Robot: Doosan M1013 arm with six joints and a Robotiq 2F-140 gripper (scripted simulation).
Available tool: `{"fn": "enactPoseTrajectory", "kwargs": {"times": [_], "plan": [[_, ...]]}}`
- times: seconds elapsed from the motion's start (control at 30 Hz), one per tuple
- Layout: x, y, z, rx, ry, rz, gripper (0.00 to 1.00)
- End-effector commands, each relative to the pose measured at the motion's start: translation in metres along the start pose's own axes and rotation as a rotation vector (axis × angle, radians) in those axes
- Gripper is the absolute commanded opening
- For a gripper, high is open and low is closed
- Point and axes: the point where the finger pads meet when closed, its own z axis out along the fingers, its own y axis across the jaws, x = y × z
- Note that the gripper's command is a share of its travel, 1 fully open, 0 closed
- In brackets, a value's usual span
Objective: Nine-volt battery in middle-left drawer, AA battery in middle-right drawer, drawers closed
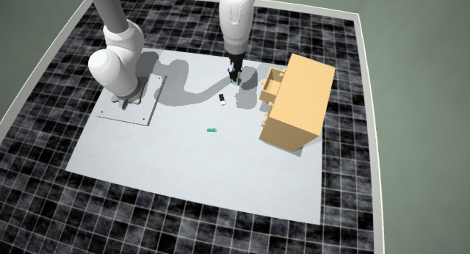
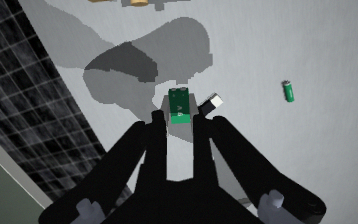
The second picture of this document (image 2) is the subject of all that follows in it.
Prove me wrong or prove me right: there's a green aa battery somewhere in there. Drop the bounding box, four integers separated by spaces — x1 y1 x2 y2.
283 81 294 102

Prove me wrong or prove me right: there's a wooden drawer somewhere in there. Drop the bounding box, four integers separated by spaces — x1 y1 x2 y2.
88 0 148 7

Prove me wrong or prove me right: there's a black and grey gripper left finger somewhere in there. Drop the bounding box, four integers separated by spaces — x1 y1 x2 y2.
38 95 171 224

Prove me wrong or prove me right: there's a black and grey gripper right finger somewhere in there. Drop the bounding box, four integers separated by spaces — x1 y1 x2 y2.
189 93 327 224

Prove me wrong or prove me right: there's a green nine-volt battery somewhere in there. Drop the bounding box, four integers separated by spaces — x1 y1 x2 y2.
168 87 190 124

